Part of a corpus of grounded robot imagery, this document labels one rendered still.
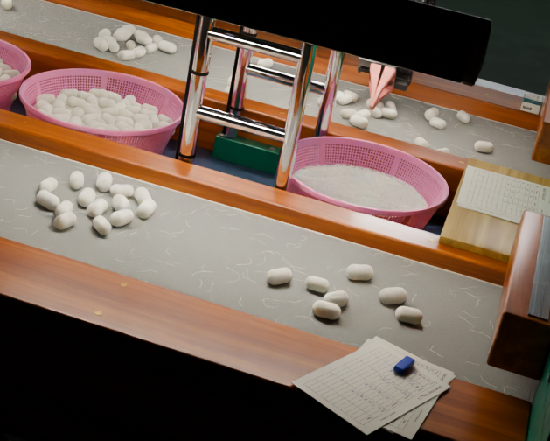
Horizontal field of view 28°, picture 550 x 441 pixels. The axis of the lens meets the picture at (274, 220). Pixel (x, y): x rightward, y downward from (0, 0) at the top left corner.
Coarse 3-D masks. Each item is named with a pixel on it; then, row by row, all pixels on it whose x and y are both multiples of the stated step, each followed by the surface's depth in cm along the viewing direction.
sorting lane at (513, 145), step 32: (0, 0) 223; (32, 0) 227; (32, 32) 209; (64, 32) 212; (96, 32) 216; (160, 32) 223; (128, 64) 203; (160, 64) 206; (224, 64) 212; (256, 64) 216; (256, 96) 200; (288, 96) 203; (384, 128) 197; (416, 128) 200; (448, 128) 203; (480, 128) 206; (512, 128) 209; (512, 160) 194
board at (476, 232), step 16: (480, 160) 181; (512, 176) 177; (528, 176) 178; (464, 208) 162; (448, 224) 156; (464, 224) 157; (480, 224) 158; (496, 224) 159; (512, 224) 160; (448, 240) 152; (464, 240) 152; (480, 240) 153; (496, 240) 154; (512, 240) 155; (496, 256) 151
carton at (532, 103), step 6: (528, 96) 214; (534, 96) 214; (540, 96) 215; (522, 102) 211; (528, 102) 211; (534, 102) 211; (540, 102) 212; (522, 108) 212; (528, 108) 211; (534, 108) 211
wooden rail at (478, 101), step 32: (64, 0) 228; (96, 0) 227; (128, 0) 230; (192, 32) 223; (288, 64) 219; (320, 64) 218; (352, 64) 219; (416, 96) 214; (448, 96) 214; (480, 96) 215; (512, 96) 219
